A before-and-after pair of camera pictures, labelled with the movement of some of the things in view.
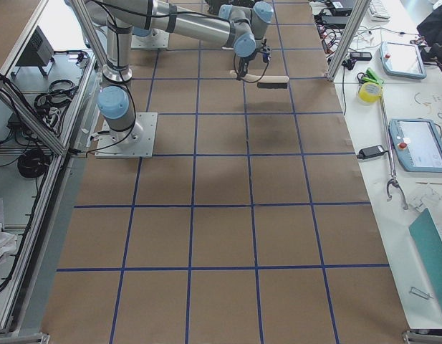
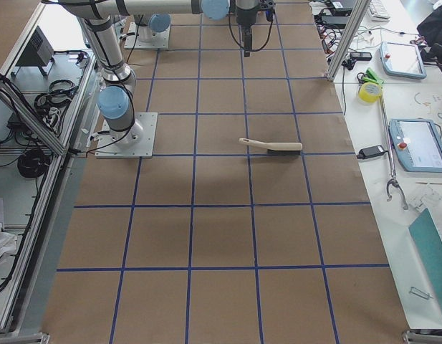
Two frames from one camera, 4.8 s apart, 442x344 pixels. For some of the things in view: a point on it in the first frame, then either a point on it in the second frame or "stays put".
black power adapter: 370,151 stays put
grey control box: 38,52 stays put
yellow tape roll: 369,93 stays put
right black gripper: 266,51 to 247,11
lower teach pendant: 418,145 stays put
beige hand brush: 270,82 to 276,148
